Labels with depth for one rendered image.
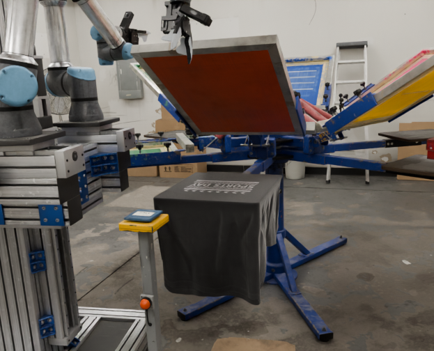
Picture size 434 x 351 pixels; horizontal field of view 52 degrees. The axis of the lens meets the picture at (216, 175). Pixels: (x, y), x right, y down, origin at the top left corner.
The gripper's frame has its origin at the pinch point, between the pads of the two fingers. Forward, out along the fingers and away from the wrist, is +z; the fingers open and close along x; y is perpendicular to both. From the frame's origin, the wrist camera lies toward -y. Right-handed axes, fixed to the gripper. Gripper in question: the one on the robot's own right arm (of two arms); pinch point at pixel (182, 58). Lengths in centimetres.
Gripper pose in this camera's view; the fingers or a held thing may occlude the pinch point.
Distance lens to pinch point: 156.5
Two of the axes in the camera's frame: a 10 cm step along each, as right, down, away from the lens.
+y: -9.5, -0.3, 3.2
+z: -0.5, 10.0, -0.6
